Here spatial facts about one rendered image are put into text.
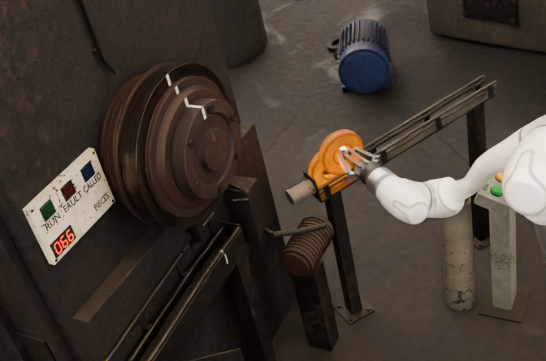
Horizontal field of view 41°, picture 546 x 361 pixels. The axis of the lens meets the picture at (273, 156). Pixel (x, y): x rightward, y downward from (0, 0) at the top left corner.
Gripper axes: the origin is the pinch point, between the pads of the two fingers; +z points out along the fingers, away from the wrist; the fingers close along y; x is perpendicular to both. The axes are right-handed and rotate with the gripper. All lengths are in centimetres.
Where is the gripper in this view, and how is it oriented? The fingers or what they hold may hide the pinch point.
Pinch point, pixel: (340, 148)
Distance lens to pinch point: 240.5
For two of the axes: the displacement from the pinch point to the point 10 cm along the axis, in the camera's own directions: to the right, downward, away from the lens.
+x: -1.7, -7.8, -6.0
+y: 8.6, -4.1, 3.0
